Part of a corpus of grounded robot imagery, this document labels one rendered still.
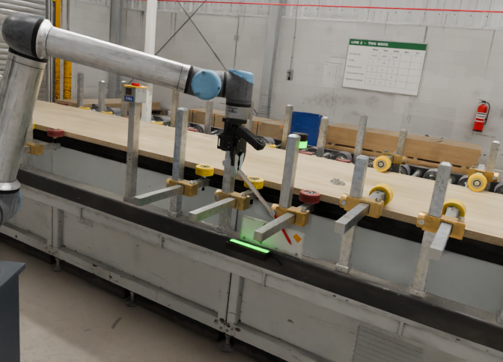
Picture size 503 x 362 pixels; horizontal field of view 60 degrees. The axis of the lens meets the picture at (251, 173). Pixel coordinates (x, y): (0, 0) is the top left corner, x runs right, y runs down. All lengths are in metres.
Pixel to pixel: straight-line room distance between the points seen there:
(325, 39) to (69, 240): 7.16
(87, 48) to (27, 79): 0.28
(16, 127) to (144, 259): 1.11
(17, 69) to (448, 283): 1.62
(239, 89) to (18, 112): 0.72
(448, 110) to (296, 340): 6.94
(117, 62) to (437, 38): 7.62
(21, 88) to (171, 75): 0.50
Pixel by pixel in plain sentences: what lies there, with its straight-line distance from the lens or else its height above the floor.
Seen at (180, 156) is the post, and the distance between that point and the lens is 1.81.
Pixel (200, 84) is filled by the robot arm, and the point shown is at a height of 1.28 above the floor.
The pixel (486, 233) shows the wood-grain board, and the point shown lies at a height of 0.90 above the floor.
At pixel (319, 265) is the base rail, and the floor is 0.70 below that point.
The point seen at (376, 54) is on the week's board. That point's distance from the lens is 8.77.
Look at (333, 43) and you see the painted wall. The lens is 9.03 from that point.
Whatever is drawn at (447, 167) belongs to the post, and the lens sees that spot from 1.41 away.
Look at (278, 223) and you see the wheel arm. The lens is 1.45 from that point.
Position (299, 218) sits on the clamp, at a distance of 1.56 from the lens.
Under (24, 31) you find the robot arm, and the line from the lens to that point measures 1.44.
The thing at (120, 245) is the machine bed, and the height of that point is 0.32.
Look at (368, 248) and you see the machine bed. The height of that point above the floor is 0.73.
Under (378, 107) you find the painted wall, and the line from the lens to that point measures 8.74.
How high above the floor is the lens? 1.35
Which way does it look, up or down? 14 degrees down
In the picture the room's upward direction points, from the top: 6 degrees clockwise
